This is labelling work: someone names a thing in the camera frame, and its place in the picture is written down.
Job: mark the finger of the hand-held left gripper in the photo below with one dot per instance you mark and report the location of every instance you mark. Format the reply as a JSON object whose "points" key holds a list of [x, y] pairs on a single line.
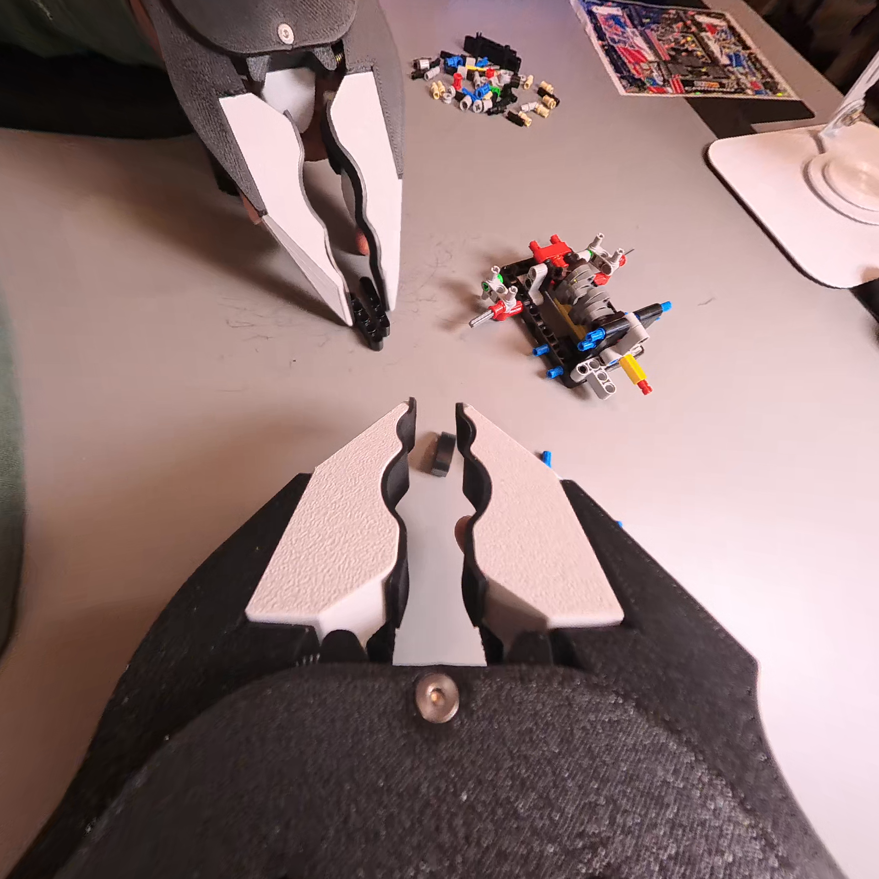
{"points": [[374, 172], [275, 178]]}

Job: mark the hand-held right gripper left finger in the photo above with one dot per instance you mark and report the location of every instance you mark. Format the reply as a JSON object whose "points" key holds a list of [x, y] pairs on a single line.
{"points": [[336, 535]]}

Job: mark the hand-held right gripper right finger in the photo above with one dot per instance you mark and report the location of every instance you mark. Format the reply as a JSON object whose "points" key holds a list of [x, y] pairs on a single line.
{"points": [[535, 549]]}

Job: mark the black rounded lego beam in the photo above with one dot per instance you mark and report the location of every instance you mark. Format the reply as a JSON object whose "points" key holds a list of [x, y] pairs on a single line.
{"points": [[439, 453]]}

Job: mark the black double lego beam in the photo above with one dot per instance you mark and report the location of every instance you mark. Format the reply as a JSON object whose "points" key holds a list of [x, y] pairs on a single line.
{"points": [[371, 323]]}

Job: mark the pile of small lego pieces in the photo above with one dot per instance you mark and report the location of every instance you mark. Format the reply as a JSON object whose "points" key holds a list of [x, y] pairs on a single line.
{"points": [[481, 86]]}

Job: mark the long black lego piece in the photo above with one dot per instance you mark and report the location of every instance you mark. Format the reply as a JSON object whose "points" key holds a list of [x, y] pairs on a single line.
{"points": [[491, 49]]}

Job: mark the lego car chassis assembly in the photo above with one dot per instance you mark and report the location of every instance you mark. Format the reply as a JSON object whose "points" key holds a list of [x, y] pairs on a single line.
{"points": [[570, 302]]}

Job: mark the colourful lego instruction booklet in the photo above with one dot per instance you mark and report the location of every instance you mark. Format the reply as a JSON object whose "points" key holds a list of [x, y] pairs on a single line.
{"points": [[687, 48]]}

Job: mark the person's left hand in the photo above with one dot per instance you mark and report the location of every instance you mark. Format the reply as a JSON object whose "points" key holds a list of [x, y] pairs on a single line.
{"points": [[319, 123]]}

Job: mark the white monitor stand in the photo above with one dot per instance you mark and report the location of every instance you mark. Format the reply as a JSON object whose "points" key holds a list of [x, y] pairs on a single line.
{"points": [[769, 178]]}

